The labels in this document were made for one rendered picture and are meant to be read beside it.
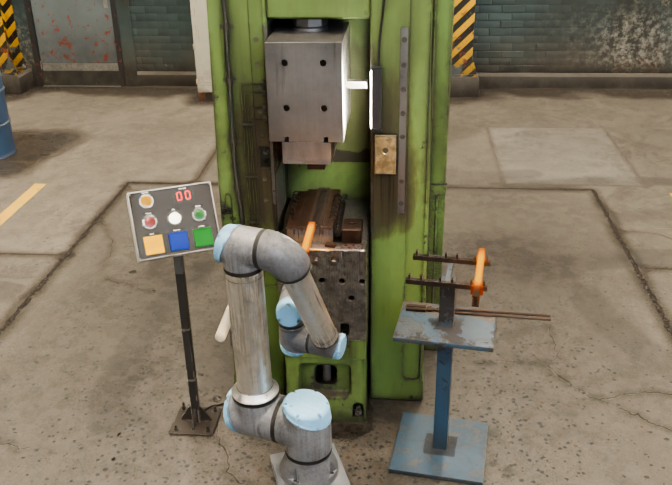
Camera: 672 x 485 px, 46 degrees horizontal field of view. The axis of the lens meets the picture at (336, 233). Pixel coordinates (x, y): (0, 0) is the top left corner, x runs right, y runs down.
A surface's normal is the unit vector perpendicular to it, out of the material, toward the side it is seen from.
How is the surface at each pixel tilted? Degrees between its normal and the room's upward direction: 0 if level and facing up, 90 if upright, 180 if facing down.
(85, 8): 90
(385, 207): 90
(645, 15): 92
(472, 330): 0
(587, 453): 0
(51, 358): 0
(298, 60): 90
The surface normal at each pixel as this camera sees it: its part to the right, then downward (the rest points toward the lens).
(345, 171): -0.08, 0.43
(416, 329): -0.02, -0.90
